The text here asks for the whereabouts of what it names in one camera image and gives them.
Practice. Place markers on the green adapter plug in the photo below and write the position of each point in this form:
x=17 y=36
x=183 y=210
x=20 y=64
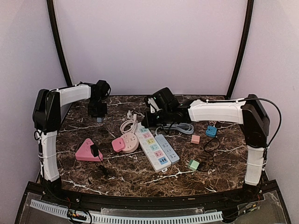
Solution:
x=193 y=165

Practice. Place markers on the pink adapter plug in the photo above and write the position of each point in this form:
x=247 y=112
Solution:
x=195 y=139

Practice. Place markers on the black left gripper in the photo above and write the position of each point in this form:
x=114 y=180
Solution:
x=101 y=114

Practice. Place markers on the pink cube adapter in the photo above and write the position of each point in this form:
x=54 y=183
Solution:
x=118 y=144

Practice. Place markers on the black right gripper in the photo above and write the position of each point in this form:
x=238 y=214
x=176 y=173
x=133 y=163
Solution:
x=148 y=123

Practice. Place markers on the white slotted cable duct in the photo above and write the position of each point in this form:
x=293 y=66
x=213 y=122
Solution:
x=119 y=216

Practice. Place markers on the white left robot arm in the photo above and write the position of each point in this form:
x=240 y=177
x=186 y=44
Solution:
x=47 y=118

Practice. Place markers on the white long power strip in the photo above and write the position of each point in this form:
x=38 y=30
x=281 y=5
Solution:
x=156 y=156

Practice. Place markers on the pink round power socket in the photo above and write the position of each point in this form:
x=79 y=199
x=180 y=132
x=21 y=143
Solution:
x=131 y=142

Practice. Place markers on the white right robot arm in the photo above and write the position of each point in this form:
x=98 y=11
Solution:
x=249 y=113

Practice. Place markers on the blue cube adapter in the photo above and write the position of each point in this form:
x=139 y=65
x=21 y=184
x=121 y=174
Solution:
x=211 y=131

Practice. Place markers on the pink triangular power strip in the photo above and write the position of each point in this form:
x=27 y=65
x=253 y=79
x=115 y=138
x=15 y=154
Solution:
x=84 y=153

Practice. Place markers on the light blue power strip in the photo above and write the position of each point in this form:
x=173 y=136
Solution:
x=167 y=148

